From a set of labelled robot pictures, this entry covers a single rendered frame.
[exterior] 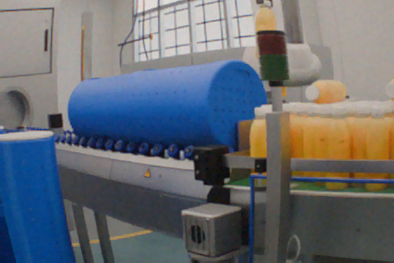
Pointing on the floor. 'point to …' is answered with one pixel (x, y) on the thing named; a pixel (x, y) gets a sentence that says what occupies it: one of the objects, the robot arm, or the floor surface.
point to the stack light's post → (277, 185)
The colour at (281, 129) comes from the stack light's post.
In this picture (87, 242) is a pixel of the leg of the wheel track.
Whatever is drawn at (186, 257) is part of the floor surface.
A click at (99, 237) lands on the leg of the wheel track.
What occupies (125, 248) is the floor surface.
